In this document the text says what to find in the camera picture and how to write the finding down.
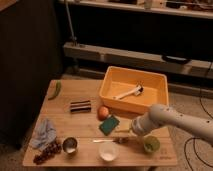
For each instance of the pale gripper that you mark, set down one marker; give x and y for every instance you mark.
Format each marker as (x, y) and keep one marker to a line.
(124, 128)

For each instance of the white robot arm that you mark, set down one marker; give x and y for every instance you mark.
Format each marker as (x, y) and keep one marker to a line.
(159, 115)

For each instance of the green sponge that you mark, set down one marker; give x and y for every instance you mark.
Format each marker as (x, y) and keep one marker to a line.
(108, 125)

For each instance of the orange peach fruit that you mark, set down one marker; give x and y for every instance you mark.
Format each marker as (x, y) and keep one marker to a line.
(102, 113)

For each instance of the white bowl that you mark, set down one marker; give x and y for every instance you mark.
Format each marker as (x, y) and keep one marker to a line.
(108, 151)

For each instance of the green cup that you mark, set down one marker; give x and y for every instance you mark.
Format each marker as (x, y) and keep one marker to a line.
(151, 144)

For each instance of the yellow plastic bin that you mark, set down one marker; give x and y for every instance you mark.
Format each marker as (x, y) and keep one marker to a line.
(118, 80)

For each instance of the white dish brush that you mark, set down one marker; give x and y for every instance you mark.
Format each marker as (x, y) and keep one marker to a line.
(136, 91)

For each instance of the dark striped block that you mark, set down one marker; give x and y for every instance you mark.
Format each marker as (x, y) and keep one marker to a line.
(80, 106)

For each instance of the small metal cup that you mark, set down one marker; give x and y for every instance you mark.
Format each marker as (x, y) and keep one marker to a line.
(70, 145)

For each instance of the dark grape bunch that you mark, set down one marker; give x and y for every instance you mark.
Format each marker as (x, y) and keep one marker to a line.
(49, 152)

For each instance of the blue cloth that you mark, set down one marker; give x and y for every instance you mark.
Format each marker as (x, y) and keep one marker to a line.
(45, 134)

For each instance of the grey shelf unit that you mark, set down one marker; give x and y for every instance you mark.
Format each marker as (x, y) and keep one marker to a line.
(136, 59)

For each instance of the black handle on shelf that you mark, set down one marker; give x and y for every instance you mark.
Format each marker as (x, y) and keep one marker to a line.
(177, 61)

